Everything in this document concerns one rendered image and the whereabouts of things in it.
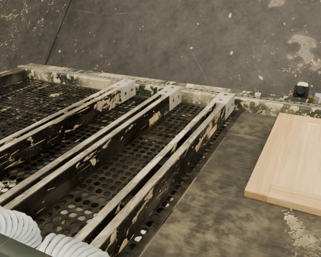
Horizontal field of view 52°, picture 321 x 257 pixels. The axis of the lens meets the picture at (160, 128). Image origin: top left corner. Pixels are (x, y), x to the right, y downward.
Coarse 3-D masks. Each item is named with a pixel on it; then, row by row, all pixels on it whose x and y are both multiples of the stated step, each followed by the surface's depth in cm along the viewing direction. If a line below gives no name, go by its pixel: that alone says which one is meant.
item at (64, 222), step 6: (30, 90) 195; (36, 96) 193; (78, 96) 239; (132, 108) 237; (18, 180) 192; (84, 204) 178; (162, 210) 180; (66, 222) 250; (60, 228) 243; (66, 234) 248
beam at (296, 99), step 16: (32, 64) 193; (48, 80) 179; (64, 80) 174; (80, 80) 169; (96, 80) 164; (112, 80) 161; (144, 80) 160; (160, 80) 160; (192, 96) 143; (208, 96) 140; (272, 96) 136; (288, 96) 136; (256, 112) 133; (272, 112) 130; (288, 112) 127; (304, 112) 124; (320, 112) 122
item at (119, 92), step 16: (128, 80) 153; (96, 96) 135; (112, 96) 138; (128, 96) 150; (64, 112) 119; (80, 112) 121; (96, 112) 130; (32, 128) 107; (48, 128) 108; (64, 128) 115; (0, 144) 97; (16, 144) 98; (32, 144) 103; (48, 144) 110; (0, 160) 93; (16, 160) 99
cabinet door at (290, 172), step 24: (288, 120) 121; (312, 120) 121; (288, 144) 105; (312, 144) 105; (264, 168) 92; (288, 168) 92; (312, 168) 92; (264, 192) 82; (288, 192) 82; (312, 192) 82
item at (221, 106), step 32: (224, 96) 130; (192, 128) 106; (160, 160) 87; (192, 160) 99; (128, 192) 74; (160, 192) 81; (0, 224) 45; (32, 224) 46; (96, 224) 65; (128, 224) 68
